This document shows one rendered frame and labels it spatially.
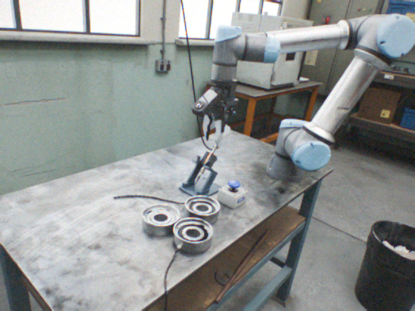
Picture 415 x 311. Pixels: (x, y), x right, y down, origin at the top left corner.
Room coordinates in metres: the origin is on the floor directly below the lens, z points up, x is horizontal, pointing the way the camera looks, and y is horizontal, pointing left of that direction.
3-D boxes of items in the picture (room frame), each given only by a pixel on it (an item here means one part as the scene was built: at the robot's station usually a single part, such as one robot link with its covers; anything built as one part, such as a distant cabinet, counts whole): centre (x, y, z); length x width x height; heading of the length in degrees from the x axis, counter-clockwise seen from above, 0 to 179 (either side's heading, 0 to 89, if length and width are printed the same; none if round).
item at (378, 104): (3.81, -1.98, 0.64); 0.49 x 0.40 x 0.37; 57
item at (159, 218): (0.72, 0.11, 0.82); 0.10 x 0.10 x 0.04
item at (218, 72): (1.00, -0.01, 1.20); 0.08 x 0.08 x 0.05
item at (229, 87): (1.00, -0.02, 1.12); 0.09 x 0.08 x 0.12; 139
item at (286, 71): (3.33, -0.48, 1.10); 0.62 x 0.61 x 0.65; 142
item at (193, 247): (0.67, 0.02, 0.82); 0.10 x 0.10 x 0.04
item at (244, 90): (3.51, -0.56, 0.39); 1.50 x 0.62 x 0.78; 142
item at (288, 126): (1.17, -0.32, 0.97); 0.13 x 0.12 x 0.14; 8
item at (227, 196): (0.91, -0.10, 0.82); 0.08 x 0.07 x 0.05; 142
